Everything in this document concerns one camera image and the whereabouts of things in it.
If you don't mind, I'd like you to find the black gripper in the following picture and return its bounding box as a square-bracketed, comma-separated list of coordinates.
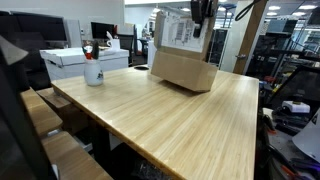
[190, 0, 215, 39]

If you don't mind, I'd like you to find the white cardboard storage box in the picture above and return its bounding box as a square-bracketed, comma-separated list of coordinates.
[39, 47, 130, 82]

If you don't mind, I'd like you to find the brown floor cardboard box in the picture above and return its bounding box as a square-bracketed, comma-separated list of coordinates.
[36, 86, 90, 135]

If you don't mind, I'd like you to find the white cabinet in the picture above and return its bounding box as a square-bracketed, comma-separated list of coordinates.
[147, 40, 158, 69]

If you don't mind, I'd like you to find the black table grommet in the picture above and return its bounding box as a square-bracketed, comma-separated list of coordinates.
[133, 64, 150, 72]

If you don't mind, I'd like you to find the small black monitor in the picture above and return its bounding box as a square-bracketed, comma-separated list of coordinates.
[90, 21, 116, 40]

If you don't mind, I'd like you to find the white vase with pens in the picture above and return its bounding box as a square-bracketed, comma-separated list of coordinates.
[81, 40, 105, 87]

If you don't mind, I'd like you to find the black tilted screen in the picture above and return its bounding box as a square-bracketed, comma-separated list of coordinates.
[267, 64, 320, 111]

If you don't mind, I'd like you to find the small white device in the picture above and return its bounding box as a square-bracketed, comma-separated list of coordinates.
[281, 100, 311, 115]

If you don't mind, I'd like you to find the large black monitor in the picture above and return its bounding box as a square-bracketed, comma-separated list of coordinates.
[0, 10, 68, 43]

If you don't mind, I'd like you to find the white curved panel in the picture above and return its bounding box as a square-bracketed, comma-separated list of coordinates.
[292, 107, 320, 165]

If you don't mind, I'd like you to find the wooden bench plank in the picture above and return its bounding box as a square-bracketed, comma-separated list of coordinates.
[41, 130, 115, 180]
[19, 86, 64, 138]

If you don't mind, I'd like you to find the black foreground stand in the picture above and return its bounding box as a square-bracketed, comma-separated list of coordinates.
[0, 34, 58, 180]

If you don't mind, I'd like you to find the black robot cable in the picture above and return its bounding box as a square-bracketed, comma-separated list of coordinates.
[234, 0, 265, 22]

